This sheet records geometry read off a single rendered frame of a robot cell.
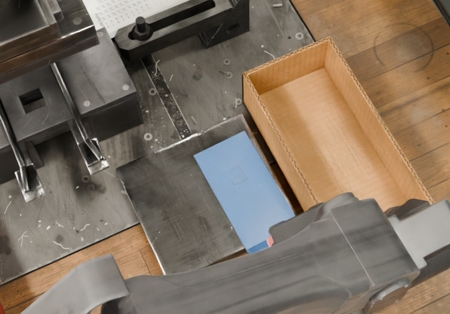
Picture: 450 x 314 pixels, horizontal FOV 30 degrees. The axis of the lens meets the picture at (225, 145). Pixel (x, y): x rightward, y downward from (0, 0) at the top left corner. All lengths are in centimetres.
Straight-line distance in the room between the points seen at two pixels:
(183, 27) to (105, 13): 11
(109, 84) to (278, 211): 25
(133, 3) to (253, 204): 31
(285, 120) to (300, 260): 48
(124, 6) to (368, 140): 35
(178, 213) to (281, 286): 43
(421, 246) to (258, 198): 32
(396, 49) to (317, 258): 57
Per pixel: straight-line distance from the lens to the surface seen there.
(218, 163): 101
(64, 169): 106
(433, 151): 107
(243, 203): 99
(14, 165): 104
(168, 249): 98
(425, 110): 109
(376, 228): 65
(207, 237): 98
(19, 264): 103
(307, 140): 105
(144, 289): 54
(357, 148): 105
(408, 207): 80
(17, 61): 87
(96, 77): 101
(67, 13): 87
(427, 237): 72
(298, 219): 81
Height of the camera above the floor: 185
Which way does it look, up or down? 65 degrees down
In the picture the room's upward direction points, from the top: 4 degrees counter-clockwise
